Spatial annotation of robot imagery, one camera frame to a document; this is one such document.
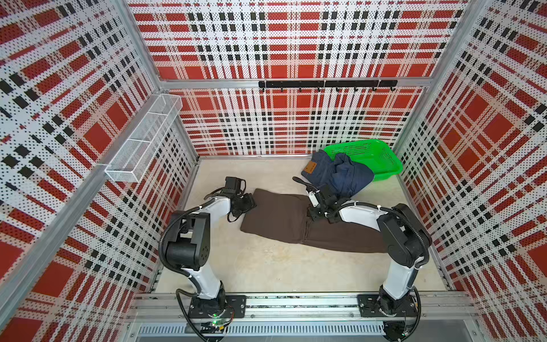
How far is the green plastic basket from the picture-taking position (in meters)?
1.13

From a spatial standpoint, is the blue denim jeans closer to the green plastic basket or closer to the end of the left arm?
the green plastic basket

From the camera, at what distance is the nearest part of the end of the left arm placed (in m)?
0.78

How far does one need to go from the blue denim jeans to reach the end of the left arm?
382 millimetres

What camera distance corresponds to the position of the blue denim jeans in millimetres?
977

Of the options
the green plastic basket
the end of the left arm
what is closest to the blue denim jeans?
the green plastic basket

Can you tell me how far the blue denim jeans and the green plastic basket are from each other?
0.05 metres

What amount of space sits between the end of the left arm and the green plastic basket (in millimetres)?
514
